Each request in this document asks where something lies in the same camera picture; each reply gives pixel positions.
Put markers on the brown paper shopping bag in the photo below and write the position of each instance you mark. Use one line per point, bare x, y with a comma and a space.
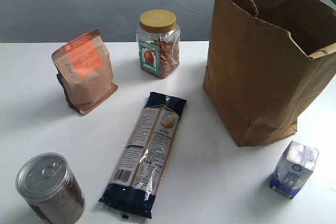
267, 62

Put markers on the almond jar with yellow lid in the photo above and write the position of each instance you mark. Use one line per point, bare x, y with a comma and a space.
158, 40

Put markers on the dark blue noodle package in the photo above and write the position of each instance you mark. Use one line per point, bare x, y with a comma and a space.
134, 182

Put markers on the kraft pouch with orange label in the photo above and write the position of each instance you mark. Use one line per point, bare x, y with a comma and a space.
85, 72

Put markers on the blue and white milk carton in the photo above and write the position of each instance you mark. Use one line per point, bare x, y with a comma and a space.
293, 169

